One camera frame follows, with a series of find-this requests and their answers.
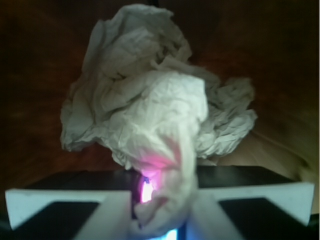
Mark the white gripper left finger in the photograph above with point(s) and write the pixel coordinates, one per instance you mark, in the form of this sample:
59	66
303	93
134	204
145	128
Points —
68	214

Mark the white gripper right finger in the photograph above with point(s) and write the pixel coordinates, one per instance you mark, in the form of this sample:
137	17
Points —
258	212

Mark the white paper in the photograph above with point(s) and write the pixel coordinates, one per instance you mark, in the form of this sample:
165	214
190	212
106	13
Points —
138	96

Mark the brown paper bag bin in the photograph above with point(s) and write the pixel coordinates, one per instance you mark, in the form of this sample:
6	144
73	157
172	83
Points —
273	42

